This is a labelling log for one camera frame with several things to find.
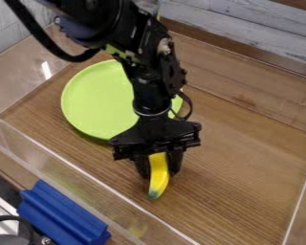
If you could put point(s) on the clear acrylic enclosure wall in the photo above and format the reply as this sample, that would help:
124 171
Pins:
35 167

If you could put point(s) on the yellow toy banana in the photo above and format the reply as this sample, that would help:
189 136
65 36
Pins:
159 181

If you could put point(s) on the green round plate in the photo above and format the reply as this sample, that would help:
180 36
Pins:
97 100

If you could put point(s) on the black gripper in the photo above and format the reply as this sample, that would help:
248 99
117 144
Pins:
156 135

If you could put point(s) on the blue plastic clamp block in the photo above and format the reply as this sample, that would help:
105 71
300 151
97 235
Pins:
60 218

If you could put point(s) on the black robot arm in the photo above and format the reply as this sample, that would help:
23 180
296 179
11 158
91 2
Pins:
119 27

